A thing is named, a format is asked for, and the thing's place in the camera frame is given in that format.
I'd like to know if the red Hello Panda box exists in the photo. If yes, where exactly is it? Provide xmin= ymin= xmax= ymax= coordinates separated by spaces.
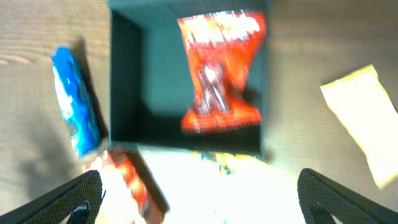
xmin=83 ymin=150 xmax=165 ymax=224

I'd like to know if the dark green open box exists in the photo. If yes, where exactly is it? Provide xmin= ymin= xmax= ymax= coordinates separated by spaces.
xmin=107 ymin=0 xmax=269 ymax=158

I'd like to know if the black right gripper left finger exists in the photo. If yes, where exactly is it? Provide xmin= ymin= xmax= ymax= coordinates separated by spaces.
xmin=1 ymin=170 xmax=103 ymax=223

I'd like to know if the red jerky snack bag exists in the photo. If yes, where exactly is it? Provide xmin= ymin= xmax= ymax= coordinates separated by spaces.
xmin=177 ymin=10 xmax=266 ymax=133

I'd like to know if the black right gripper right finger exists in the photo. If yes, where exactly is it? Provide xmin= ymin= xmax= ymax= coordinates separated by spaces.
xmin=297 ymin=168 xmax=397 ymax=224

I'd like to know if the yellow seed snack bag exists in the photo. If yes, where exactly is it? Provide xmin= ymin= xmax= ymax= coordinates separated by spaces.
xmin=141 ymin=150 xmax=305 ymax=223

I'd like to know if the blue Oreo cookie pack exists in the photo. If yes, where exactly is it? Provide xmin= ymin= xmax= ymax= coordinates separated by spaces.
xmin=52 ymin=45 xmax=101 ymax=157

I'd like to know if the yellow wrapped snack bar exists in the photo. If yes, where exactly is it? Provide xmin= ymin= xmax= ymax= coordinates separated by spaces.
xmin=320 ymin=64 xmax=397 ymax=189

